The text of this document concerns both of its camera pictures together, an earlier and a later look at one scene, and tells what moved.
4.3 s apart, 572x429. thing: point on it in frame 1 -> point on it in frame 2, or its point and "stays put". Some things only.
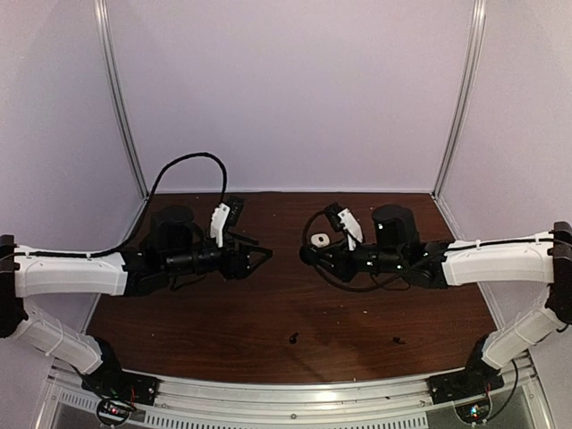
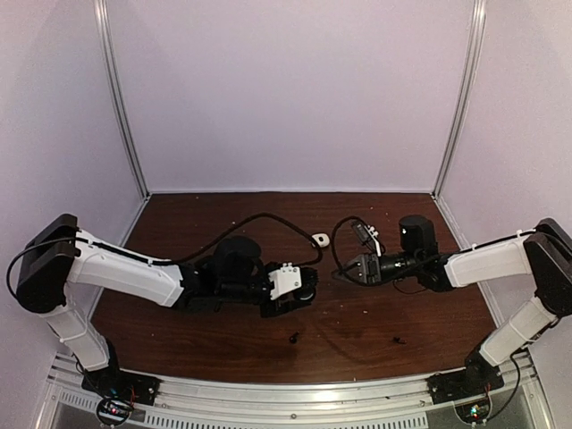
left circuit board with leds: (113, 412) stays put
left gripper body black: (227, 266) -> (275, 309)
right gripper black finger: (316, 256) -> (355, 271)
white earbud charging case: (320, 239) stays put
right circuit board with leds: (475, 409) stays put
